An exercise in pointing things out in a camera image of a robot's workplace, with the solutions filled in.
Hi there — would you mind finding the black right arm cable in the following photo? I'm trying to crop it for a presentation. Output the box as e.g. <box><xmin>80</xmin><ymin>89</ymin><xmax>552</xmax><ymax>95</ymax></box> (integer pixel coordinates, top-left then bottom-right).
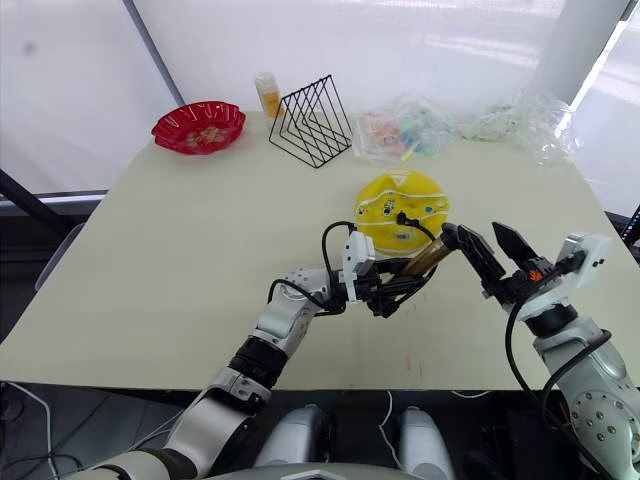
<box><xmin>504</xmin><ymin>249</ymin><xmax>617</xmax><ymax>476</ymax></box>

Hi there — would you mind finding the dark device with coloured lights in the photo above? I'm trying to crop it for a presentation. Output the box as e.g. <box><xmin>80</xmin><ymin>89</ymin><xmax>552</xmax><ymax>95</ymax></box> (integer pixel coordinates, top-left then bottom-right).
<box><xmin>624</xmin><ymin>204</ymin><xmax>640</xmax><ymax>262</ymax></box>

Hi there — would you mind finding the clear bag of white items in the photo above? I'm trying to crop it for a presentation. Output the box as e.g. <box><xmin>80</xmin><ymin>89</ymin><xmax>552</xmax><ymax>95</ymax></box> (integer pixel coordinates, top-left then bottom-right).
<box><xmin>457</xmin><ymin>89</ymin><xmax>584</xmax><ymax>167</ymax></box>

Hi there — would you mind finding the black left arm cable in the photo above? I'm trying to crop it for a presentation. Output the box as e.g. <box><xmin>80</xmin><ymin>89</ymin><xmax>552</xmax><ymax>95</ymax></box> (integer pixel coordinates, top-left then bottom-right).
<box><xmin>267</xmin><ymin>220</ymin><xmax>359</xmax><ymax>316</ymax></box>

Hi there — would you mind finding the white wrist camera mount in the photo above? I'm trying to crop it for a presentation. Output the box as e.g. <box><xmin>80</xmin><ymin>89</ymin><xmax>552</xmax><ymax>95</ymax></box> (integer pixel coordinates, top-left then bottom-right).
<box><xmin>338</xmin><ymin>230</ymin><xmax>377</xmax><ymax>305</ymax></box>
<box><xmin>517</xmin><ymin>232</ymin><xmax>614</xmax><ymax>322</ymax></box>

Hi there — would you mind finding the gold hand pump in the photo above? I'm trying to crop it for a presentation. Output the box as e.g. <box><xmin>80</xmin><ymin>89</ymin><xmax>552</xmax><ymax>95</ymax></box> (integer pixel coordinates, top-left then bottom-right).
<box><xmin>394</xmin><ymin>212</ymin><xmax>470</xmax><ymax>279</ymax></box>

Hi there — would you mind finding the red plastic bowl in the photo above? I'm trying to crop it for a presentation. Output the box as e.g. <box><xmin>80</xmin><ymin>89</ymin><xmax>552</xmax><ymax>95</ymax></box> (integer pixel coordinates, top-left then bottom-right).
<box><xmin>151</xmin><ymin>101</ymin><xmax>247</xmax><ymax>155</ymax></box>

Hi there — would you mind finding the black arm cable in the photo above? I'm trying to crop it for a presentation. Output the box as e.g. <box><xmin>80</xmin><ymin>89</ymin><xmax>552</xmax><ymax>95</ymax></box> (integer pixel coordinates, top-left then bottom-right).
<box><xmin>267</xmin><ymin>220</ymin><xmax>359</xmax><ymax>316</ymax></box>
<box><xmin>504</xmin><ymin>249</ymin><xmax>617</xmax><ymax>476</ymax></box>

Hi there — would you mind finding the clear tube with yellow contents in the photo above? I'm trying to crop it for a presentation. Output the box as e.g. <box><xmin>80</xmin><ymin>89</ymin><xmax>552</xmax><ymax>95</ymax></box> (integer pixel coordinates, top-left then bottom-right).
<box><xmin>254</xmin><ymin>72</ymin><xmax>285</xmax><ymax>120</ymax></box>

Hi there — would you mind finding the silver left robot leg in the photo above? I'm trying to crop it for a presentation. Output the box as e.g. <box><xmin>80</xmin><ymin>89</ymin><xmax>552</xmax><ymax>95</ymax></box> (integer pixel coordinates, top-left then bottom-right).
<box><xmin>254</xmin><ymin>404</ymin><xmax>336</xmax><ymax>469</ymax></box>

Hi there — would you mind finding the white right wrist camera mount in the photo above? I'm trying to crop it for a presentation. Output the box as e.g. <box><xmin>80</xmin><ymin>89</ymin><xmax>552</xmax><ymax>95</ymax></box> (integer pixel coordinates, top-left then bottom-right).
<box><xmin>517</xmin><ymin>232</ymin><xmax>614</xmax><ymax>322</ymax></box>

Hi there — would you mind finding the silver robot leg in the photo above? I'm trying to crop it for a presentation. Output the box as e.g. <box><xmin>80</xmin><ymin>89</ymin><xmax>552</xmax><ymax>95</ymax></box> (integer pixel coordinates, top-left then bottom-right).
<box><xmin>397</xmin><ymin>405</ymin><xmax>454</xmax><ymax>480</ymax></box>
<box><xmin>254</xmin><ymin>404</ymin><xmax>336</xmax><ymax>469</ymax></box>

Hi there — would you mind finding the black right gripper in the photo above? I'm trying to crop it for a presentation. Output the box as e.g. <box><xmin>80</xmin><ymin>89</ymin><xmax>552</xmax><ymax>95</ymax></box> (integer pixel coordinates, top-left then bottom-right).
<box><xmin>457</xmin><ymin>221</ymin><xmax>562</xmax><ymax>308</ymax></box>

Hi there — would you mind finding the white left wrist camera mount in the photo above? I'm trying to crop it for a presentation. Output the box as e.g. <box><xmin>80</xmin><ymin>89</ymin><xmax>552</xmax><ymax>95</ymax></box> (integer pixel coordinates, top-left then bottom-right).
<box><xmin>338</xmin><ymin>230</ymin><xmax>377</xmax><ymax>305</ymax></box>

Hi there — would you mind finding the silver right robot leg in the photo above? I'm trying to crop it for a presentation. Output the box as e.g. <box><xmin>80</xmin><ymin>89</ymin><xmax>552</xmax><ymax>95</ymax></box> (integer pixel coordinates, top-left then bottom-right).
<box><xmin>397</xmin><ymin>405</ymin><xmax>454</xmax><ymax>480</ymax></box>

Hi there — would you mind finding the grey slanted frame pole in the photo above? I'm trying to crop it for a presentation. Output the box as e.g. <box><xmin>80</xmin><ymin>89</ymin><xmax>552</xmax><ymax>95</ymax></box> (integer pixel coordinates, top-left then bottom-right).
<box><xmin>122</xmin><ymin>0</ymin><xmax>187</xmax><ymax>104</ymax></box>

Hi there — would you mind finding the plastic bag of colourful items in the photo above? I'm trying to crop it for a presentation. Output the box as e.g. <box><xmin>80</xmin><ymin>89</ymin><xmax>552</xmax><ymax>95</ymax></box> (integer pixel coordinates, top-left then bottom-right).
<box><xmin>351</xmin><ymin>93</ymin><xmax>456</xmax><ymax>167</ymax></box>

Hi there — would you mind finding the yellow deflated ball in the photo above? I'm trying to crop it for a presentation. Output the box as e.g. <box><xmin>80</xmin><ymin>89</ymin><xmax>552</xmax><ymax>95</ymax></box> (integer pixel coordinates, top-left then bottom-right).
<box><xmin>353</xmin><ymin>169</ymin><xmax>453</xmax><ymax>259</ymax></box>

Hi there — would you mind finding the black wire file rack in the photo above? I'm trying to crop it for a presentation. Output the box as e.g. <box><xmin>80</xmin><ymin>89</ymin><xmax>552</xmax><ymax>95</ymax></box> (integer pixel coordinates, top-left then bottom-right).
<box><xmin>268</xmin><ymin>74</ymin><xmax>353</xmax><ymax>171</ymax></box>

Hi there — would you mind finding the black slanted metal bar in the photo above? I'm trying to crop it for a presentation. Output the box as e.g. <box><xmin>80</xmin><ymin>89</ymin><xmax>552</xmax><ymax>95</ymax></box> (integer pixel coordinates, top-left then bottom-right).
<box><xmin>0</xmin><ymin>167</ymin><xmax>72</xmax><ymax>237</ymax></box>

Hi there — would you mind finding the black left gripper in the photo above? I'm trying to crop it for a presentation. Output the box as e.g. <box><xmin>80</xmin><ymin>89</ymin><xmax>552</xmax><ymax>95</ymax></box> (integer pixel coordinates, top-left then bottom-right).
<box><xmin>349</xmin><ymin>258</ymin><xmax>440</xmax><ymax>320</ymax></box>

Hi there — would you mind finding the white round pillar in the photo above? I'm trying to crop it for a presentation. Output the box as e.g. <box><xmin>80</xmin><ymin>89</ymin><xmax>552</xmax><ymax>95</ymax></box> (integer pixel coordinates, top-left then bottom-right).
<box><xmin>519</xmin><ymin>0</ymin><xmax>629</xmax><ymax>109</ymax></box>

